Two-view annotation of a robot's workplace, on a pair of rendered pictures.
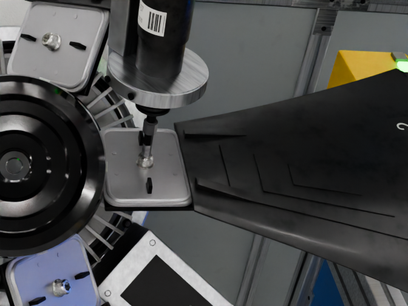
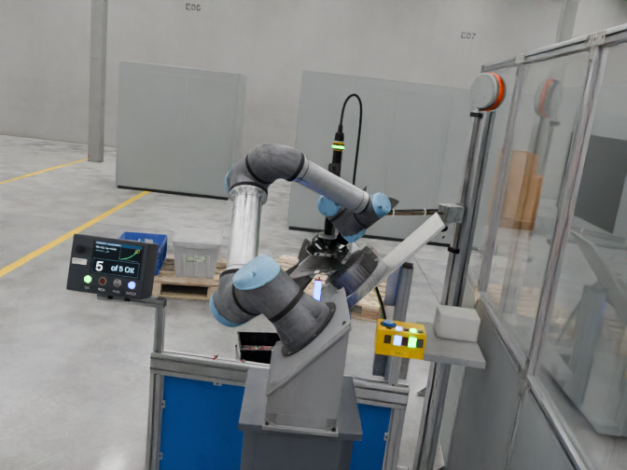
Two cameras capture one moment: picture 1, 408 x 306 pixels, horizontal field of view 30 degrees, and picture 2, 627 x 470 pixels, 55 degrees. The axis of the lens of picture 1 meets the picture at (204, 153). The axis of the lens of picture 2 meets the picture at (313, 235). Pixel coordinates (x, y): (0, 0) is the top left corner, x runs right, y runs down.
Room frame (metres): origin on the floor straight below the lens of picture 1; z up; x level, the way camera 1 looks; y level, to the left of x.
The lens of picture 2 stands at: (1.18, -2.09, 1.80)
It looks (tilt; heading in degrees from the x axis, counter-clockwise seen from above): 13 degrees down; 110
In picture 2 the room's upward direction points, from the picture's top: 6 degrees clockwise
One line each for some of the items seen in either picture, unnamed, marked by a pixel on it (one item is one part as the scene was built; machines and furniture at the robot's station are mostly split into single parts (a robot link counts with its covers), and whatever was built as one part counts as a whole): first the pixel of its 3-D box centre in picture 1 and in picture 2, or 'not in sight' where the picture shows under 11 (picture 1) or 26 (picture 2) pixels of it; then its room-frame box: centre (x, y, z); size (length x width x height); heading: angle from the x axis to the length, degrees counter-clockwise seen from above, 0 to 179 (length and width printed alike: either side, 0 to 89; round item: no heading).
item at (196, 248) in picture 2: not in sight; (198, 251); (-1.56, 2.36, 0.31); 0.60 x 0.42 x 0.33; 118
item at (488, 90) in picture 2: not in sight; (487, 91); (0.89, 0.61, 1.88); 0.16 x 0.07 x 0.16; 142
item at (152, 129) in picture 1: (149, 135); not in sight; (0.45, 0.04, 1.21); 0.01 x 0.01 x 0.05
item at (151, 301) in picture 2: not in sight; (132, 298); (-0.05, -0.49, 1.04); 0.24 x 0.03 x 0.03; 17
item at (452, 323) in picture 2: not in sight; (455, 322); (0.94, 0.39, 0.92); 0.17 x 0.16 x 0.11; 17
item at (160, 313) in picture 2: not in sight; (160, 324); (0.04, -0.46, 0.96); 0.03 x 0.03 x 0.20; 17
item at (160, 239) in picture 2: not in sight; (140, 253); (-2.00, 2.12, 0.25); 0.60 x 0.41 x 0.22; 118
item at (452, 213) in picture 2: not in sight; (451, 213); (0.83, 0.54, 1.35); 0.10 x 0.07 x 0.09; 52
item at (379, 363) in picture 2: not in sight; (392, 350); (0.70, 0.36, 0.73); 0.15 x 0.09 x 0.22; 17
